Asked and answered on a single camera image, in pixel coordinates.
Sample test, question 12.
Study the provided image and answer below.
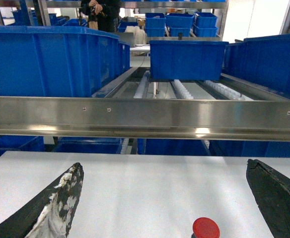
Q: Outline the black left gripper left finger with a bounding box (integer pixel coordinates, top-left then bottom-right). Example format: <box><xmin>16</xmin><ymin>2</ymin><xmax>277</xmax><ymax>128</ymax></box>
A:
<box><xmin>0</xmin><ymin>163</ymin><xmax>84</xmax><ymax>238</ymax></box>

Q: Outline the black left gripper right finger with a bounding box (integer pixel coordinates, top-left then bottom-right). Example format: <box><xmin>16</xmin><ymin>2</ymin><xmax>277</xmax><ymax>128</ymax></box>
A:
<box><xmin>246</xmin><ymin>159</ymin><xmax>290</xmax><ymax>238</ymax></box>

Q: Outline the red push button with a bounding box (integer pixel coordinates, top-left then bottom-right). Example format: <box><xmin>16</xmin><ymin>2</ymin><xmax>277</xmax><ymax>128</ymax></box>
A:
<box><xmin>192</xmin><ymin>217</ymin><xmax>220</xmax><ymax>238</ymax></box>

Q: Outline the blue bin lower shelf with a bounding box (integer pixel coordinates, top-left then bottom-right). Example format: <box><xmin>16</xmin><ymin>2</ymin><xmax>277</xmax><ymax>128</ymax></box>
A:
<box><xmin>52</xmin><ymin>137</ymin><xmax>124</xmax><ymax>154</ymax></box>

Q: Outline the blue bin shelf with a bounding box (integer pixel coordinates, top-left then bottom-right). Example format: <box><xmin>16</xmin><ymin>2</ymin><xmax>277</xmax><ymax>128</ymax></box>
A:
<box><xmin>149</xmin><ymin>40</ymin><xmax>229</xmax><ymax>81</ymax></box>
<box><xmin>222</xmin><ymin>34</ymin><xmax>290</xmax><ymax>95</ymax></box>
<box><xmin>52</xmin><ymin>137</ymin><xmax>124</xmax><ymax>154</ymax></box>

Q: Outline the blue bin right shelf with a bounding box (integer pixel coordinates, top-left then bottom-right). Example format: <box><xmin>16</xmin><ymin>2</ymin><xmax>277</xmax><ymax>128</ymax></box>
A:
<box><xmin>222</xmin><ymin>34</ymin><xmax>290</xmax><ymax>95</ymax></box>

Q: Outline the blue bin centre shelf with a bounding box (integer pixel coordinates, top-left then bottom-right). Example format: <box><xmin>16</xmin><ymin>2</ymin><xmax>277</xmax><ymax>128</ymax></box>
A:
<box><xmin>149</xmin><ymin>40</ymin><xmax>229</xmax><ymax>81</ymax></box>

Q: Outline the white roller track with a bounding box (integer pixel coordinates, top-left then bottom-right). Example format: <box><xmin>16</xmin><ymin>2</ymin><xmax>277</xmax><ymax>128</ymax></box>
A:
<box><xmin>133</xmin><ymin>70</ymin><xmax>150</xmax><ymax>99</ymax></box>
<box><xmin>172</xmin><ymin>79</ymin><xmax>194</xmax><ymax>100</ymax></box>
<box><xmin>205</xmin><ymin>80</ymin><xmax>246</xmax><ymax>101</ymax></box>

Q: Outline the large blue bin left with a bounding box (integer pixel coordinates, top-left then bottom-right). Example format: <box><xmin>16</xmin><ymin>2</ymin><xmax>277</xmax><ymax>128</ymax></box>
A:
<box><xmin>0</xmin><ymin>26</ymin><xmax>130</xmax><ymax>97</ymax></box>

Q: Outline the stacked blue bins background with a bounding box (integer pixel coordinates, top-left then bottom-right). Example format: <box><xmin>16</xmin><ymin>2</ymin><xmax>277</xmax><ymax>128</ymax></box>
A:
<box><xmin>145</xmin><ymin>12</ymin><xmax>218</xmax><ymax>37</ymax></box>

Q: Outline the person in dark clothes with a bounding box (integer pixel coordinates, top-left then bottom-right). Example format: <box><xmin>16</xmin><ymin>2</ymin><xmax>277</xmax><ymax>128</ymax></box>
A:
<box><xmin>81</xmin><ymin>0</ymin><xmax>121</xmax><ymax>33</ymax></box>

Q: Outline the stainless steel shelf rail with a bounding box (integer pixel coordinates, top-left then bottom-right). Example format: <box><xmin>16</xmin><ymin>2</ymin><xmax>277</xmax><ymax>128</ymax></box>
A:
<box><xmin>0</xmin><ymin>97</ymin><xmax>290</xmax><ymax>141</ymax></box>

